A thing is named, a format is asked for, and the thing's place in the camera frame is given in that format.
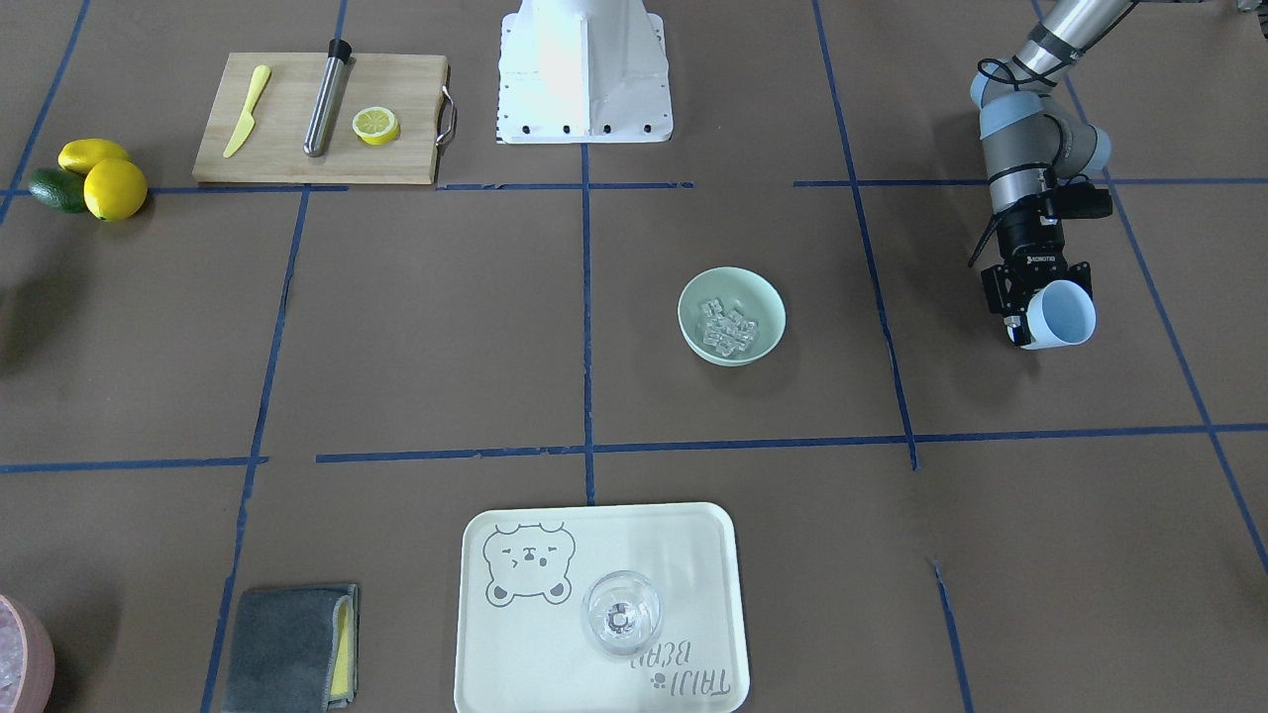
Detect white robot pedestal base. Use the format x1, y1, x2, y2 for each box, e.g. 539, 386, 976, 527
495, 1, 675, 146

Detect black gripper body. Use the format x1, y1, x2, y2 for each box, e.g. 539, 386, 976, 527
980, 213, 1093, 345

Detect mint green bowl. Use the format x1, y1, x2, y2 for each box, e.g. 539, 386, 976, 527
678, 266, 787, 368

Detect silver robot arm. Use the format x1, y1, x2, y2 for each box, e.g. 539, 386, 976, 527
970, 1, 1135, 351

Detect wooden cutting board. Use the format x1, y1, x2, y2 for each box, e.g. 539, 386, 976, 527
191, 52, 451, 186

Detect steel muddler black cap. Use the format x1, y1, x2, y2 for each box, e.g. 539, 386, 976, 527
302, 38, 353, 157

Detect half lemon slice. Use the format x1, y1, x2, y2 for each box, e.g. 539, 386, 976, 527
353, 107, 399, 146

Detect clear wine glass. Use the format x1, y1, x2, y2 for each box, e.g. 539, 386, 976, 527
583, 568, 663, 658

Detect green lime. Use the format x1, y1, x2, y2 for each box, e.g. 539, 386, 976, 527
27, 167, 89, 214

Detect clear ice cubes pile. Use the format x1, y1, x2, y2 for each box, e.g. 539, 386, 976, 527
697, 298, 758, 359

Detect pink bowl with ice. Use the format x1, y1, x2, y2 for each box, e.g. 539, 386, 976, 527
1, 595, 55, 712

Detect cream serving tray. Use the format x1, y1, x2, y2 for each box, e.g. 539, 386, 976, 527
454, 502, 751, 712

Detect yellow plastic knife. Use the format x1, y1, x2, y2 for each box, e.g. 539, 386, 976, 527
222, 63, 271, 159

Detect yellow lemon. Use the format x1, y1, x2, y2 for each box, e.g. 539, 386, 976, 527
57, 137, 131, 178
82, 159, 150, 222

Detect light blue plastic cup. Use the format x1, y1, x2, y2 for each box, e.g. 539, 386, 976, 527
1019, 279, 1098, 351

